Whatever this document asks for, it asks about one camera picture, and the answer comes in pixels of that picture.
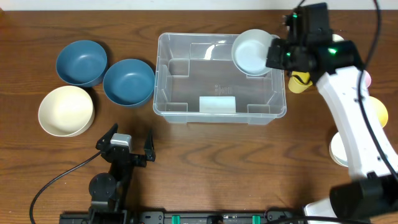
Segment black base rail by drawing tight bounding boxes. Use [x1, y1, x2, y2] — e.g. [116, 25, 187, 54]
[59, 210, 297, 224]

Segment dark blue bowl near container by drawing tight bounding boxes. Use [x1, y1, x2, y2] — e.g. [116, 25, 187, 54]
[103, 59, 155, 108]

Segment yellow small bowl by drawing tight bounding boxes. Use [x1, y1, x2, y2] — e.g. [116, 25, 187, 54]
[369, 96, 389, 128]

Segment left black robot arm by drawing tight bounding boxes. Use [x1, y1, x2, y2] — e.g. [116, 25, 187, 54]
[88, 124, 155, 224]

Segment cream cup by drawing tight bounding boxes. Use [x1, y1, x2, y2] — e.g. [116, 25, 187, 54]
[332, 34, 344, 42]

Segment dark blue bowl far left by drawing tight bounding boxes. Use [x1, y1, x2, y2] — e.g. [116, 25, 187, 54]
[55, 40, 108, 88]

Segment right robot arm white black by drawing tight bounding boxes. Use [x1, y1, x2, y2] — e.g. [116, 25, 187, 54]
[266, 3, 397, 223]

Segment pink cup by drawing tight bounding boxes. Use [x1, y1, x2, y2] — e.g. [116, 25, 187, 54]
[364, 70, 372, 88]

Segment cream large bowl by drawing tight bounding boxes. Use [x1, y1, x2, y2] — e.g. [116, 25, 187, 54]
[38, 86, 95, 137]

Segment yellow cup left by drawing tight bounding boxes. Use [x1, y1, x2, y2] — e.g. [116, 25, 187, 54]
[288, 72, 313, 93]

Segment clear plastic storage container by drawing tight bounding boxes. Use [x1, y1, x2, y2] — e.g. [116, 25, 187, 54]
[153, 32, 287, 125]

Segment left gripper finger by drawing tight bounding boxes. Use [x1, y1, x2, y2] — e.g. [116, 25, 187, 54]
[144, 129, 155, 162]
[96, 123, 118, 151]

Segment white small bowl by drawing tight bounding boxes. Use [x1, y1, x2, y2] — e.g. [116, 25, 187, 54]
[329, 133, 348, 167]

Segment black cable left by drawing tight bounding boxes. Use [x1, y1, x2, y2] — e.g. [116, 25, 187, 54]
[29, 151, 103, 224]

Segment grey small bowl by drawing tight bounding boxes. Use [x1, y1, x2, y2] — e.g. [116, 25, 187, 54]
[231, 29, 274, 77]

